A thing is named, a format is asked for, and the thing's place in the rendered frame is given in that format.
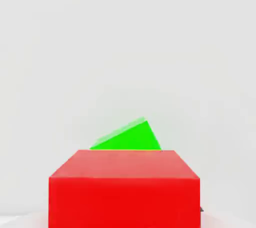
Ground small red cube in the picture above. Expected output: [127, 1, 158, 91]
[48, 149, 201, 228]

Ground small green cube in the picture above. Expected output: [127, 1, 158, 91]
[89, 116, 162, 151]

